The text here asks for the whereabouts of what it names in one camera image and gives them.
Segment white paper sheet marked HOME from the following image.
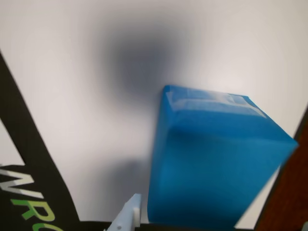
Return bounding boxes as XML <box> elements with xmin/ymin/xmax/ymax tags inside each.
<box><xmin>0</xmin><ymin>0</ymin><xmax>308</xmax><ymax>229</ymax></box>

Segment blue paper box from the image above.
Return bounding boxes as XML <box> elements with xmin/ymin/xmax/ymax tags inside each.
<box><xmin>147</xmin><ymin>84</ymin><xmax>300</xmax><ymax>229</ymax></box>

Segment white printed gripper finger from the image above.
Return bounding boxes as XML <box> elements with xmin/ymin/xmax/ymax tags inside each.
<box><xmin>103</xmin><ymin>193</ymin><xmax>142</xmax><ymax>231</ymax></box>

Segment black WRO printed mat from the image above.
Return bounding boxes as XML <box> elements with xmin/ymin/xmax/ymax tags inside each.
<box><xmin>0</xmin><ymin>48</ymin><xmax>308</xmax><ymax>231</ymax></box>

